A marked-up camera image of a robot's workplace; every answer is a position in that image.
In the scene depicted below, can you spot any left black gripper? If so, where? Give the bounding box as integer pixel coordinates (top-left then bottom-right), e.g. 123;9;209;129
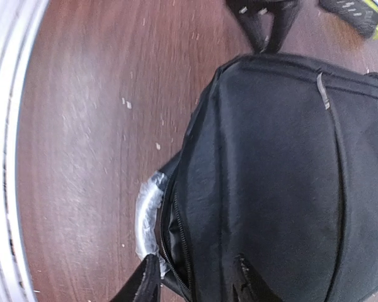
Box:
226;0;378;53

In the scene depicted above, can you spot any black student backpack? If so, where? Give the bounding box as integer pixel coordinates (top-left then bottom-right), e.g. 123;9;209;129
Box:
134;52;378;302

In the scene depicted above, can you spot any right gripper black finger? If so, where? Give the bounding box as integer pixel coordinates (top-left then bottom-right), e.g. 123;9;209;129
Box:
110;254;161;302

